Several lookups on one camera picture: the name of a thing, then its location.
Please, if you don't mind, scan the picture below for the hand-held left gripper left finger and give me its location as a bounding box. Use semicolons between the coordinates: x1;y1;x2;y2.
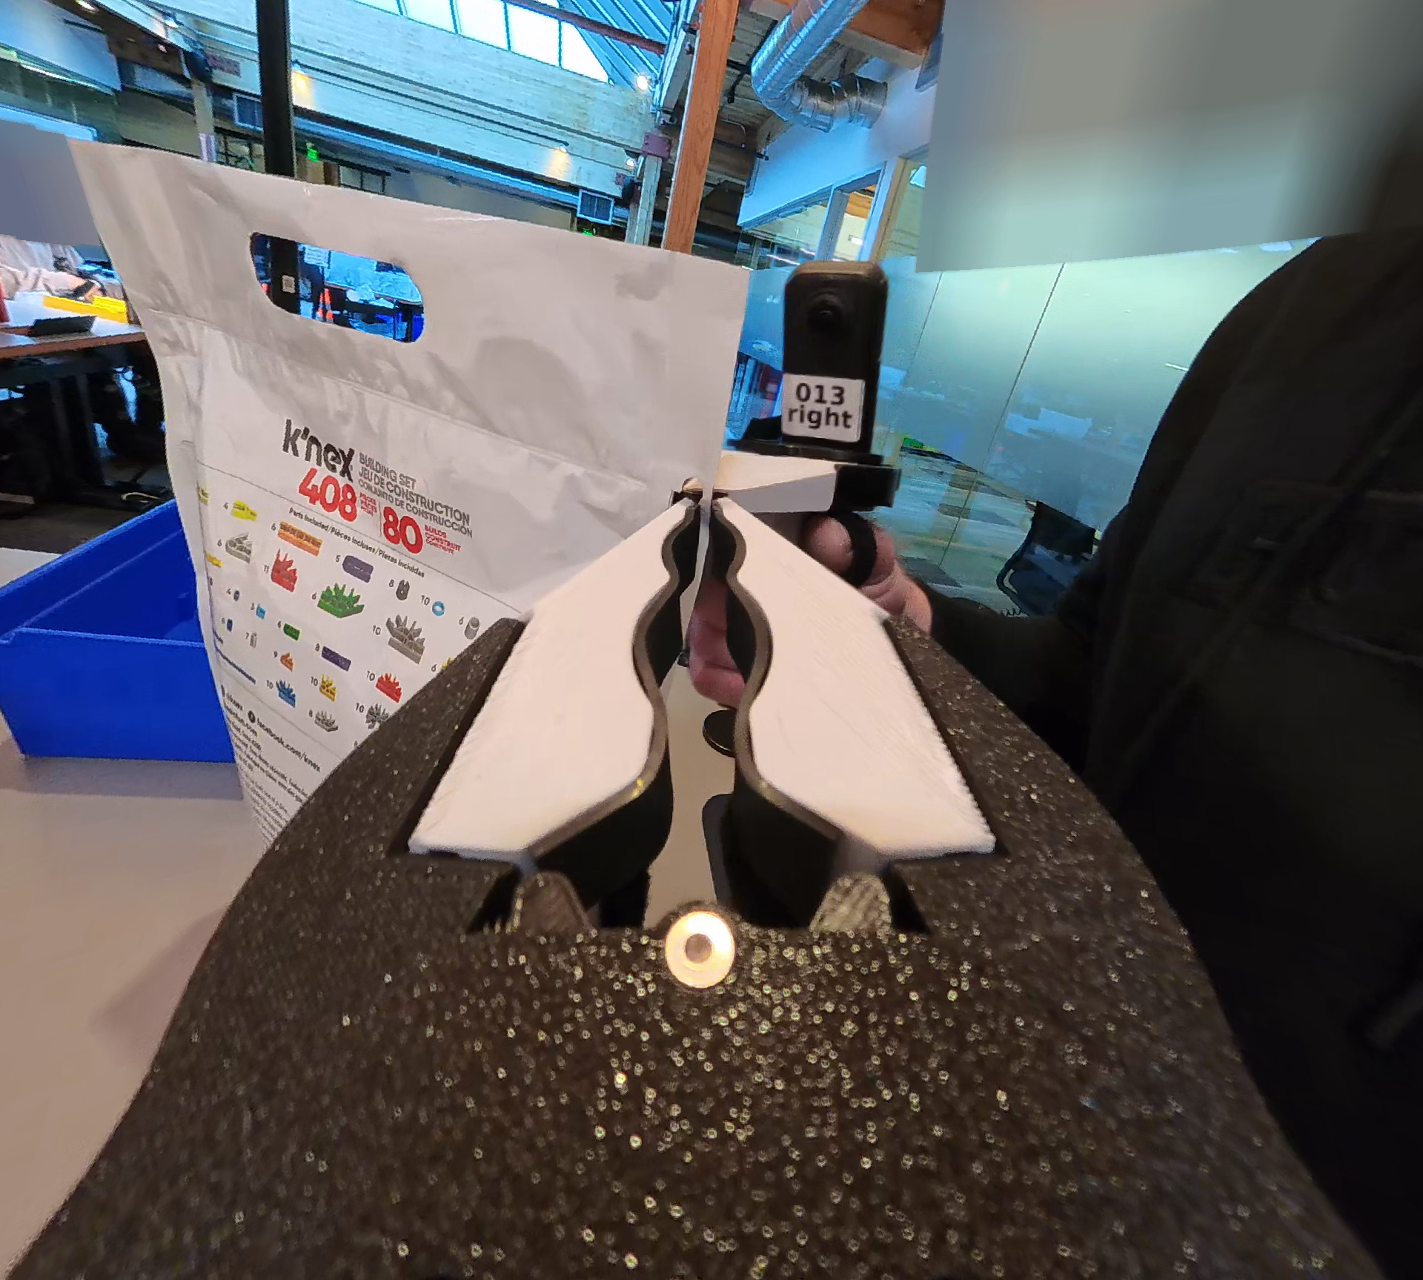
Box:
407;500;698;867

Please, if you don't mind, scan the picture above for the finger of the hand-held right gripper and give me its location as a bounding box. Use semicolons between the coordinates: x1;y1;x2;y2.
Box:
671;454;841;525

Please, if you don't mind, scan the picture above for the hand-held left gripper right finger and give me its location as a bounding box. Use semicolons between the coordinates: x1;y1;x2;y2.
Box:
710;500;998;875

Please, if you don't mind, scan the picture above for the toy building set bag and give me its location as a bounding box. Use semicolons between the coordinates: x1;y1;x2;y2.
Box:
70;140;761;849

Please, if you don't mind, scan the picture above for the blue plastic bin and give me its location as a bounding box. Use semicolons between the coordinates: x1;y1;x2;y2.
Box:
0;500;242;765

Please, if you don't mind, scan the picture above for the person's right forearm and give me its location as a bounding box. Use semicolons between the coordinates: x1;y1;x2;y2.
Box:
923;583;1113;747

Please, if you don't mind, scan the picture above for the person's right hand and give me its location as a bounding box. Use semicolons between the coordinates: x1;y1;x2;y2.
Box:
682;521;939;711

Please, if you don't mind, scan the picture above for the person's black-clothed torso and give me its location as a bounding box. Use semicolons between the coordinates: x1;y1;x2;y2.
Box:
928;228;1423;1280

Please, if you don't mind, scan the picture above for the black pole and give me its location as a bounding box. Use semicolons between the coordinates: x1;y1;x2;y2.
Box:
248;0;305;315

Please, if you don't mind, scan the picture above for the brown work table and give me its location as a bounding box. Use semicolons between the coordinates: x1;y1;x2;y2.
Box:
0;315;151;360

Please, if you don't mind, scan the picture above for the wooden post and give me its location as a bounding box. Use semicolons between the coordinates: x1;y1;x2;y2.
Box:
660;0;744;254

